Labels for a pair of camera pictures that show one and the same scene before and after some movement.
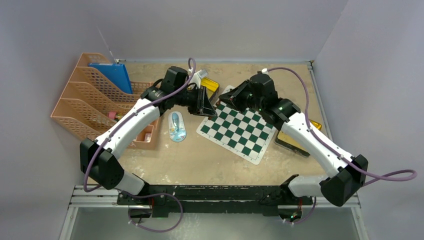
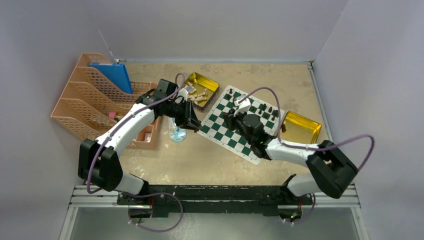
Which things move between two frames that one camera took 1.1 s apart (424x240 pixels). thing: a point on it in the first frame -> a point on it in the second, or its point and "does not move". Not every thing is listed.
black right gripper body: x=244 y=99 -> x=235 y=122
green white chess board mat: x=247 y=134 does not move
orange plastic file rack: x=90 y=99 does not move
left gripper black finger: x=205 y=106 -> x=192 y=121
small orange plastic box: x=146 y=138 does not move
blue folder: x=116 y=73 does not move
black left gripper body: x=189 y=98 -> x=176 y=111
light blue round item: x=177 y=126 does not move
